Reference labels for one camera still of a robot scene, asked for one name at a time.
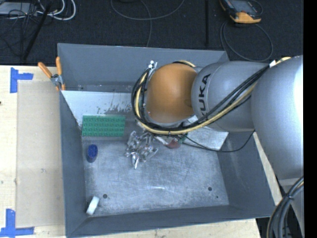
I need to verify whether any pale brown cardboard board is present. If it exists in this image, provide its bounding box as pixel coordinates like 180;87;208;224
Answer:
15;80;65;229

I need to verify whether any grey metal bin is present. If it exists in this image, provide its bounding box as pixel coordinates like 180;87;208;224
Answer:
56;43;276;238

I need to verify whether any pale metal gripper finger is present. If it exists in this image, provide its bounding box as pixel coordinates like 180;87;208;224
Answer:
124;130;145;158
130;135;159;170

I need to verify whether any white ring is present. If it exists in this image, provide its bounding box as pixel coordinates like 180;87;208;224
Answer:
85;196;101;216

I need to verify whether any dark blue cylinder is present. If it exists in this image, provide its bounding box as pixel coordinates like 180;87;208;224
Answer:
85;144;99;163

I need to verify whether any green studded flat block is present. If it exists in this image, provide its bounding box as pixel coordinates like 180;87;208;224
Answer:
81;115;126;137

